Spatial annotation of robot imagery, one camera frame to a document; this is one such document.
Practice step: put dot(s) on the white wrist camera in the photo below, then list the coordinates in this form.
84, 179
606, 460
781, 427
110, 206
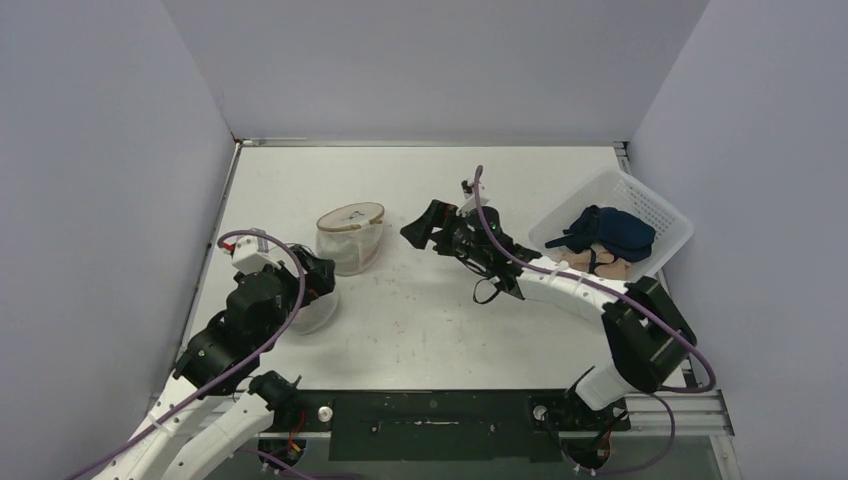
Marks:
473, 195
249, 254

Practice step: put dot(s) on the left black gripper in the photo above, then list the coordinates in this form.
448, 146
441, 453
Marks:
319, 276

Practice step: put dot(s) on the beige bra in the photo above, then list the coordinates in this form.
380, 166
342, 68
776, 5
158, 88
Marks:
598, 261

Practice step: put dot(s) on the white plastic basket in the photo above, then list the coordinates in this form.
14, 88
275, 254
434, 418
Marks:
614, 188

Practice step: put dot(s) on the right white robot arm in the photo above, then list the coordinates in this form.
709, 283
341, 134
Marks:
647, 336

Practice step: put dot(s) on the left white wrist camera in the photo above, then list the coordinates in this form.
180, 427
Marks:
249, 254

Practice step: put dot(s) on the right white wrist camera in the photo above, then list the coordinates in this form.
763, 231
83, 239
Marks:
473, 195

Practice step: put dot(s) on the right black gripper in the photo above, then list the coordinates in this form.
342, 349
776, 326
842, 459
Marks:
448, 231

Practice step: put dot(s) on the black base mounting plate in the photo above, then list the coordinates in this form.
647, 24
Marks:
442, 425

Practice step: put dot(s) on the blue-trim mesh laundry bag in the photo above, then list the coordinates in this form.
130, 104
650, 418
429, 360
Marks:
316, 315

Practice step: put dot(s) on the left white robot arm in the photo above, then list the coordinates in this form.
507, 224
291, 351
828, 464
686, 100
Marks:
217, 398

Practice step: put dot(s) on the navy blue bra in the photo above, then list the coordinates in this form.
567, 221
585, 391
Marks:
620, 232

